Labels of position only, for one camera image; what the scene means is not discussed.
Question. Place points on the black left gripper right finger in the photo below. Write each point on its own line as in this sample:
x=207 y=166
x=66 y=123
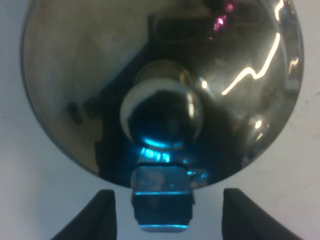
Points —
x=243 y=219

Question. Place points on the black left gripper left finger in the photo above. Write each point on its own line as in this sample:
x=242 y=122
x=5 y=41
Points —
x=96 y=221

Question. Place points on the stainless steel teapot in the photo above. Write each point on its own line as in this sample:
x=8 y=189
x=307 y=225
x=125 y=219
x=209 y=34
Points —
x=162 y=96

